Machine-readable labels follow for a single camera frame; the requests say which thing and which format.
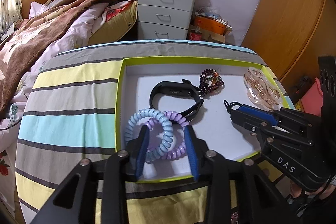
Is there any clear claw hair clip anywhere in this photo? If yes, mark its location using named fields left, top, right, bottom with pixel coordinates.
left=244, top=66, right=285, bottom=110

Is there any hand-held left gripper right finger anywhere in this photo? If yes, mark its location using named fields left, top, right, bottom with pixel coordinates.
left=184, top=126, right=297, bottom=224

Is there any grey drawer nightstand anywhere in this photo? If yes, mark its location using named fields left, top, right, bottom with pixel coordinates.
left=136, top=0, right=198, bottom=41

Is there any red soda can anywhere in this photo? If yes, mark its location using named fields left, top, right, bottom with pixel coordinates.
left=188, top=23, right=203, bottom=41

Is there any yellow pillow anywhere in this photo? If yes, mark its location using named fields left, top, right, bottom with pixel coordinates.
left=89, top=0, right=138, bottom=45

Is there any dark floor object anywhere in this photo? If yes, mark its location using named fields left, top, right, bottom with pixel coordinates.
left=295, top=74, right=315, bottom=98

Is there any dotted window curtain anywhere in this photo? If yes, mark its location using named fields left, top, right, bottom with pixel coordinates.
left=0, top=0, right=23, bottom=38

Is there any green shallow cardboard box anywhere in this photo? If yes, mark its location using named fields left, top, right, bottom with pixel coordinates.
left=115, top=55, right=296, bottom=184

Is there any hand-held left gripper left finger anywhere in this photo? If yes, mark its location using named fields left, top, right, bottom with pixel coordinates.
left=30, top=124, right=151, bottom=224

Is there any purple spiral hair tie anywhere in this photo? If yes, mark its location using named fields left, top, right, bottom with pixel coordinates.
left=146, top=110, right=189, bottom=161

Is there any person's right hand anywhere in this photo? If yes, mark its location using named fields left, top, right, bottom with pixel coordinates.
left=289, top=175, right=336, bottom=203

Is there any dark bead bracelet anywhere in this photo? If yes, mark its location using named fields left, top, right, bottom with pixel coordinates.
left=199, top=69, right=225, bottom=97

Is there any orange plastic basin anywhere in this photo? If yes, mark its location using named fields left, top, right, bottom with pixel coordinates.
left=193, top=15, right=229, bottom=35

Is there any pink plastic bucket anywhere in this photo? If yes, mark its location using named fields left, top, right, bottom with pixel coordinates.
left=301, top=77, right=324, bottom=117

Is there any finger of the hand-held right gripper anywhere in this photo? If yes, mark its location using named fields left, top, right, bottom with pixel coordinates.
left=239, top=105, right=322, bottom=139
left=230, top=109, right=313, bottom=147

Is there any black elastic hair tie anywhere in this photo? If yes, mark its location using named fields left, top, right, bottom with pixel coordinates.
left=223, top=99, right=242, bottom=115

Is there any blue spiral hair tie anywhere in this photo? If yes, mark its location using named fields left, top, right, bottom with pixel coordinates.
left=124, top=108, right=174, bottom=164

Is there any black silicone wristband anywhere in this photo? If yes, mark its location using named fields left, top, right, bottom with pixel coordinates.
left=149, top=79, right=205, bottom=121

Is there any pale floral quilt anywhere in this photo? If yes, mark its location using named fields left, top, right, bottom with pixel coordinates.
left=0, top=1, right=111, bottom=214

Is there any wide wooden wardrobe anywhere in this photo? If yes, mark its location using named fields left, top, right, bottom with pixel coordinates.
left=240, top=0, right=336, bottom=83

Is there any brown fleece blanket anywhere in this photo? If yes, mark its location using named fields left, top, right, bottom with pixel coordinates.
left=0, top=0, right=124, bottom=119

